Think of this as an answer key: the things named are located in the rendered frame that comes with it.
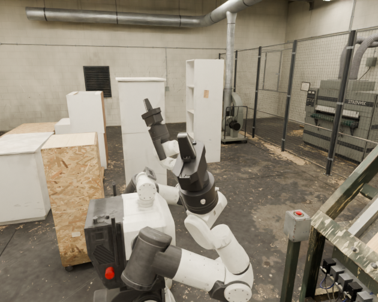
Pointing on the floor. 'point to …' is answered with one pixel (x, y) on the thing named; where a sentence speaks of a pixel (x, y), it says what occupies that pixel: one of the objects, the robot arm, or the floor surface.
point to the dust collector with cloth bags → (233, 129)
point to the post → (290, 271)
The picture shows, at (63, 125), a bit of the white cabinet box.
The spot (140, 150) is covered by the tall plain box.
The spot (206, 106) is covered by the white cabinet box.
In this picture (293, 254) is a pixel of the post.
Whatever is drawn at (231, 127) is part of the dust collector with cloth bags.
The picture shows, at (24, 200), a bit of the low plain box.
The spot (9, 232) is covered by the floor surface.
